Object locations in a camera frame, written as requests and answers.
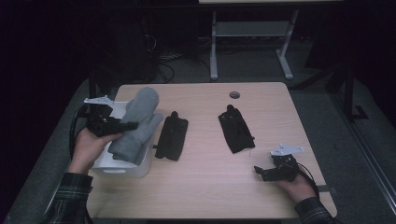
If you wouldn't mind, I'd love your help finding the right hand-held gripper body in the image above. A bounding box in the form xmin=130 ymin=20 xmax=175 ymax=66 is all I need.
xmin=269 ymin=143 xmax=305 ymax=183

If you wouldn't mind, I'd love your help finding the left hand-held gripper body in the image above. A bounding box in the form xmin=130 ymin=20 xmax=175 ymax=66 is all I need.
xmin=83 ymin=94 xmax=126 ymax=138

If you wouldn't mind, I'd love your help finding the black glove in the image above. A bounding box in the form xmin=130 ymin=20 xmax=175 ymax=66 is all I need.
xmin=154 ymin=110 xmax=190 ymax=162
xmin=218 ymin=104 xmax=256 ymax=155

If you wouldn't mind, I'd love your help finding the white plastic bin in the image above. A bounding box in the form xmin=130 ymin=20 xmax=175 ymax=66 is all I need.
xmin=90 ymin=100 xmax=156 ymax=179

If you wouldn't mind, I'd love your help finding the person's right hand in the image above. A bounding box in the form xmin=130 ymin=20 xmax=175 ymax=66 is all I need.
xmin=273 ymin=172 xmax=318 ymax=204

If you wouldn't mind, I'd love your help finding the person's left hand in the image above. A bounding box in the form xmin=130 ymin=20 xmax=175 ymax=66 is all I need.
xmin=67 ymin=127 xmax=123 ymax=176

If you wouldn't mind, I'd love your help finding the dark tape strip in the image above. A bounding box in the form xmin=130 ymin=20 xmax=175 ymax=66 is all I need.
xmin=317 ymin=184 xmax=338 ymax=194

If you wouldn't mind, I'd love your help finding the bundle of floor cables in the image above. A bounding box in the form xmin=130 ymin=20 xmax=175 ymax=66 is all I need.
xmin=142 ymin=33 xmax=213 ymax=85

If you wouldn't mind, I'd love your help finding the aluminium floor rail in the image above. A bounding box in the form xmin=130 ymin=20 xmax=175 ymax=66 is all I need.
xmin=329 ymin=92 xmax=396 ymax=217

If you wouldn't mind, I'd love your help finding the white metal table frame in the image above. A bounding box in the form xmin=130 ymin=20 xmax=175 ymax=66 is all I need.
xmin=209 ymin=9 xmax=295 ymax=81

